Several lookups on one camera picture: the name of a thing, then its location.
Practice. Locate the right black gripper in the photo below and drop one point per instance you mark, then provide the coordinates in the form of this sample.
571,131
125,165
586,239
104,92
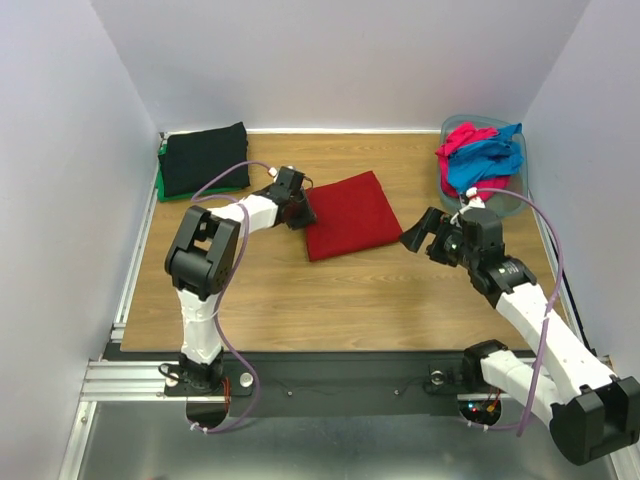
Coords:
439,236

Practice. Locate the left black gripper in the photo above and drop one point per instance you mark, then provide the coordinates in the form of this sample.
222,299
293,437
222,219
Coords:
308,219

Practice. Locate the red t-shirt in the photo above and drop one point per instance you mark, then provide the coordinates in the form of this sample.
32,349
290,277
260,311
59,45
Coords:
353,215

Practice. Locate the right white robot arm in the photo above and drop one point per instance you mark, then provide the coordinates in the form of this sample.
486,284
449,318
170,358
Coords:
589,410

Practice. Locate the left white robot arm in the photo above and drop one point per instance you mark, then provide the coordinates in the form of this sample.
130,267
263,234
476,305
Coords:
201,262

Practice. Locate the blue t-shirt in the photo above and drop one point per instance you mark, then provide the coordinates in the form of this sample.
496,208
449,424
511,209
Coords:
497,156

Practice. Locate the pink t-shirt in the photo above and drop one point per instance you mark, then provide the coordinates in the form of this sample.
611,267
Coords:
462,136

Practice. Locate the folded black t-shirt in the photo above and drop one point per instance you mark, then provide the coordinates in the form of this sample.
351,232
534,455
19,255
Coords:
193,159

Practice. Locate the folded green t-shirt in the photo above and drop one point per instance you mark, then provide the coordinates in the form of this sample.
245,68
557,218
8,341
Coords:
163,197

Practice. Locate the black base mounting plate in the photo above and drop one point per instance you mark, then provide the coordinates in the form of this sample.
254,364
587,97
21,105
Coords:
332,384

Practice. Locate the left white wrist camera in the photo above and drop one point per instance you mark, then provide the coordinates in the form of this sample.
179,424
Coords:
274,172

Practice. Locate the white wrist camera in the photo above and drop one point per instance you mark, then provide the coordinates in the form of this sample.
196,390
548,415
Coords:
274,172
472,199

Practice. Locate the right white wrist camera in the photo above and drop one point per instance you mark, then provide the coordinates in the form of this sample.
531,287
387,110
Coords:
472,199

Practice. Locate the aluminium frame rail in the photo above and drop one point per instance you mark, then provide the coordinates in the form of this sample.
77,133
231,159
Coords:
113,381

